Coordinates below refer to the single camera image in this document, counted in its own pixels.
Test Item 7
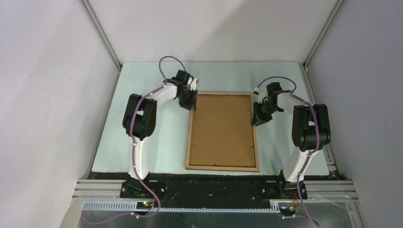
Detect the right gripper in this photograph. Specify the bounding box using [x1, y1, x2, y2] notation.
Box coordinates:
[251, 101, 280, 127]

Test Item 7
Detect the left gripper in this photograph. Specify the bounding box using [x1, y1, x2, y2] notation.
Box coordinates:
[177, 87, 198, 112]

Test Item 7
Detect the brown backing board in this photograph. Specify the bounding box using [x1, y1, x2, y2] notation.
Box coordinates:
[189, 94, 256, 168]

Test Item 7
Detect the wooden picture frame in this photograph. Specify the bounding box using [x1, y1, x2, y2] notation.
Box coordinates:
[185, 92, 260, 173]

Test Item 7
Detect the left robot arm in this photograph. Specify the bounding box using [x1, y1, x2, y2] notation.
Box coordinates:
[122, 70, 199, 198]

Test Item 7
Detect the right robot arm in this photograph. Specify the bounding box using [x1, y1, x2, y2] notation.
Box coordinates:
[251, 82, 331, 199]

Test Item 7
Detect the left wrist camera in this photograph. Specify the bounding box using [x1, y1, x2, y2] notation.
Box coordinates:
[187, 76, 199, 91]

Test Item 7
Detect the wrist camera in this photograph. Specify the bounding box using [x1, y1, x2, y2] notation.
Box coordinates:
[253, 87, 267, 104]
[187, 76, 199, 91]

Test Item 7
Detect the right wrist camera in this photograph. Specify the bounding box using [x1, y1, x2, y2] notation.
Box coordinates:
[253, 87, 267, 104]

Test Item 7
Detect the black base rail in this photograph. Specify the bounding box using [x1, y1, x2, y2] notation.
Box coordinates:
[88, 171, 312, 210]

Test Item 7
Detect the aluminium base frame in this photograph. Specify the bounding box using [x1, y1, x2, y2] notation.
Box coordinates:
[61, 180, 367, 228]

